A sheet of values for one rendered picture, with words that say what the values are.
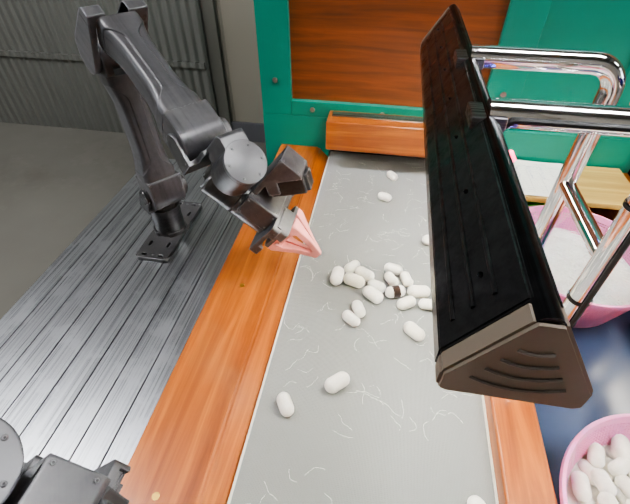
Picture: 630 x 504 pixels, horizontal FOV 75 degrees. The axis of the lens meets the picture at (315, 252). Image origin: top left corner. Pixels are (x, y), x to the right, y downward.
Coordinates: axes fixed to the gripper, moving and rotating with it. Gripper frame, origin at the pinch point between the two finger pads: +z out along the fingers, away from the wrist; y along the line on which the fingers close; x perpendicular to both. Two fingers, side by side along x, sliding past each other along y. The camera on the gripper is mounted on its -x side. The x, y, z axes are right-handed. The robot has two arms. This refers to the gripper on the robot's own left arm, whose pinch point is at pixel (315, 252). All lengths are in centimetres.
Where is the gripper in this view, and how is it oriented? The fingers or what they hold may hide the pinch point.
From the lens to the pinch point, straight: 65.5
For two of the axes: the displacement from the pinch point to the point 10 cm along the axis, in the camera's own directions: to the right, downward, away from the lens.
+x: -6.3, 4.9, 6.0
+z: 7.6, 5.7, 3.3
